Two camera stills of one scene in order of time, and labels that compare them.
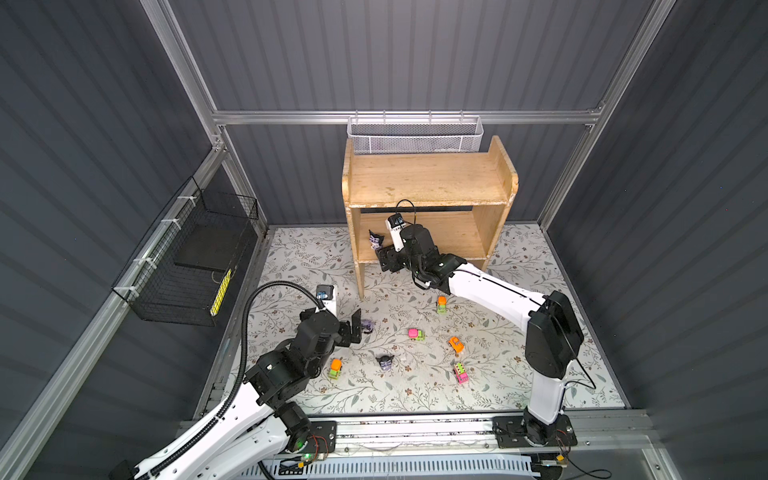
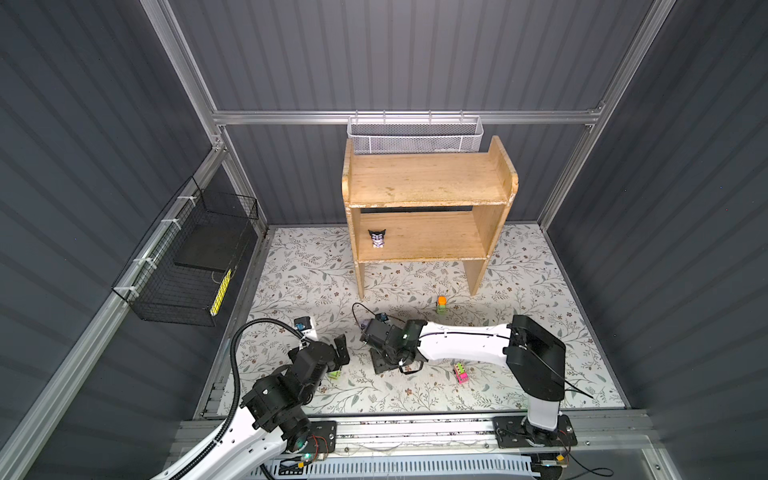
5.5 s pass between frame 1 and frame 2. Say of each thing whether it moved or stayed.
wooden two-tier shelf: stayed
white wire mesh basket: stayed
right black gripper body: moved
